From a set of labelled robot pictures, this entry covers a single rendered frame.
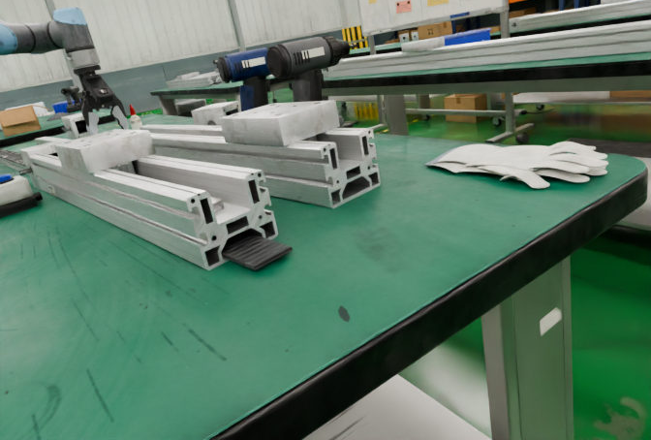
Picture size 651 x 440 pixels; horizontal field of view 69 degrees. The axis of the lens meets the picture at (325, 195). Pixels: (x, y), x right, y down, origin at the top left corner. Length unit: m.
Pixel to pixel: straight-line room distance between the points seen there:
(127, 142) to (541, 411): 0.75
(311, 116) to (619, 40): 1.29
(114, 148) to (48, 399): 0.47
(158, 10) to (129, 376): 12.70
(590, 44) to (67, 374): 1.71
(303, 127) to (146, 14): 12.26
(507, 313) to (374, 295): 0.28
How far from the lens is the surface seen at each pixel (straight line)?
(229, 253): 0.54
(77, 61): 1.48
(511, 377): 0.72
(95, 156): 0.81
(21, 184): 1.11
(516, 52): 1.98
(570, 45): 1.87
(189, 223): 0.52
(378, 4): 4.35
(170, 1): 13.10
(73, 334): 0.51
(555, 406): 0.86
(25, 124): 3.53
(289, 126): 0.66
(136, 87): 12.63
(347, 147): 0.68
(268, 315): 0.42
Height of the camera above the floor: 0.99
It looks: 18 degrees down
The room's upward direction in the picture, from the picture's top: 11 degrees counter-clockwise
